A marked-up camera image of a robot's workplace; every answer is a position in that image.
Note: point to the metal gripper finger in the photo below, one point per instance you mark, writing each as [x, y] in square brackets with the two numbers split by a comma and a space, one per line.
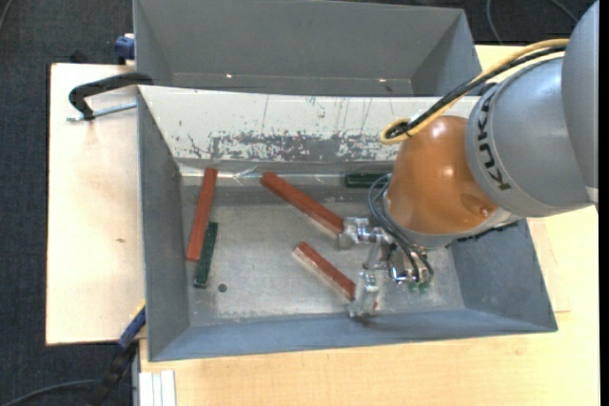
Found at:
[367, 295]
[354, 233]

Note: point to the red-brown flat block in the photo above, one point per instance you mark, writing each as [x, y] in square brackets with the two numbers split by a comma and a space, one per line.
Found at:
[326, 271]
[302, 204]
[202, 214]

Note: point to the dark green flat block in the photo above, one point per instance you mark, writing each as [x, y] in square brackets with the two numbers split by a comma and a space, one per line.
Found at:
[206, 254]
[361, 179]

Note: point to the grey metal bin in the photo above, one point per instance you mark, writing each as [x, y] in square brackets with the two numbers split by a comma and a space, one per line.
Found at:
[266, 252]

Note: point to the pale wood board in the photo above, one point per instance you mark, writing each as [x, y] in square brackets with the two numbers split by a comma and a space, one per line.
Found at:
[95, 214]

